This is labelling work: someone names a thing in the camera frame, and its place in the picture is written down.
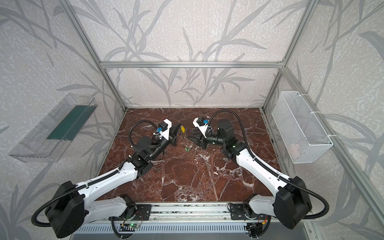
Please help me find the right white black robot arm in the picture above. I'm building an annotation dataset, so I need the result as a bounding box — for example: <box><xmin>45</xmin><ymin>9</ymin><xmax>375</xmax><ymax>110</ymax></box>
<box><xmin>188</xmin><ymin>117</ymin><xmax>312</xmax><ymax>229</ymax></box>

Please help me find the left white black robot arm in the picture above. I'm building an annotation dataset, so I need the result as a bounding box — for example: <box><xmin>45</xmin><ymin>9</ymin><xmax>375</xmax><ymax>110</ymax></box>
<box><xmin>43</xmin><ymin>120</ymin><xmax>181</xmax><ymax>239</ymax></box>

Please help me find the pink object in basket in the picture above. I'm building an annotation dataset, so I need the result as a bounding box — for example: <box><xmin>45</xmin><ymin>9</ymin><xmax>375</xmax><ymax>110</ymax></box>
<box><xmin>288</xmin><ymin>144</ymin><xmax>301</xmax><ymax>160</ymax></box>

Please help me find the green circuit board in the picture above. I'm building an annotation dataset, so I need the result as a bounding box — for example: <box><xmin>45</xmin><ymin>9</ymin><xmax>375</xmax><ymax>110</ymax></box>
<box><xmin>120</xmin><ymin>223</ymin><xmax>141</xmax><ymax>232</ymax></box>

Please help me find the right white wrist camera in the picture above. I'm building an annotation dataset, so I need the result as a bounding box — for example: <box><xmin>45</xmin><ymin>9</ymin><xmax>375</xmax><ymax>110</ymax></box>
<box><xmin>193</xmin><ymin>117</ymin><xmax>213</xmax><ymax>138</ymax></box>

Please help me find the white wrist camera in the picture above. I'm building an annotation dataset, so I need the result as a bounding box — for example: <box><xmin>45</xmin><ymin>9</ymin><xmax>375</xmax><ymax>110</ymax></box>
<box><xmin>153</xmin><ymin>119</ymin><xmax>172</xmax><ymax>141</ymax></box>
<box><xmin>193</xmin><ymin>117</ymin><xmax>213</xmax><ymax>138</ymax></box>

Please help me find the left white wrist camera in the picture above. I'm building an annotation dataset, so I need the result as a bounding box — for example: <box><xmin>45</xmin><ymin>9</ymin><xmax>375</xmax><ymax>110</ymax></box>
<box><xmin>153</xmin><ymin>119</ymin><xmax>172</xmax><ymax>141</ymax></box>

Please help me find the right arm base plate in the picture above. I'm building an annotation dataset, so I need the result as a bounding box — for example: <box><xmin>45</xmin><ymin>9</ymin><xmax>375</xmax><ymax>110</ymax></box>
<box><xmin>227</xmin><ymin>203</ymin><xmax>255</xmax><ymax>221</ymax></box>

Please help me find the aluminium mounting rail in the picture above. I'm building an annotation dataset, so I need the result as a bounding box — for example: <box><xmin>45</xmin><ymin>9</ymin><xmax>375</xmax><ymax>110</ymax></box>
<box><xmin>69</xmin><ymin>198</ymin><xmax>275</xmax><ymax>226</ymax></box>

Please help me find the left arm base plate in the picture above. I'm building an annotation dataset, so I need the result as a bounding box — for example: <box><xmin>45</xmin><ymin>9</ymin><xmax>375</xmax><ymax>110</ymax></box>
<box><xmin>120</xmin><ymin>204</ymin><xmax>152</xmax><ymax>221</ymax></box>

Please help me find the right black corrugated cable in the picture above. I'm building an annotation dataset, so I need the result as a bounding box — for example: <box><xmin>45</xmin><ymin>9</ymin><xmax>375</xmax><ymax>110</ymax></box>
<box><xmin>208</xmin><ymin>109</ymin><xmax>330</xmax><ymax>220</ymax></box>

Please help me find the white wire mesh basket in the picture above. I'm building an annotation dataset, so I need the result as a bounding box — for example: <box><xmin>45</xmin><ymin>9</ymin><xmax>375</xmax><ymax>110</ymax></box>
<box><xmin>272</xmin><ymin>91</ymin><xmax>333</xmax><ymax>164</ymax></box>

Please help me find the clear plastic wall tray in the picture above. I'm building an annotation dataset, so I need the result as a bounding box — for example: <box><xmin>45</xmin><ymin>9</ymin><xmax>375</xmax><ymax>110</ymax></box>
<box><xmin>9</xmin><ymin>94</ymin><xmax>98</xmax><ymax>163</ymax></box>

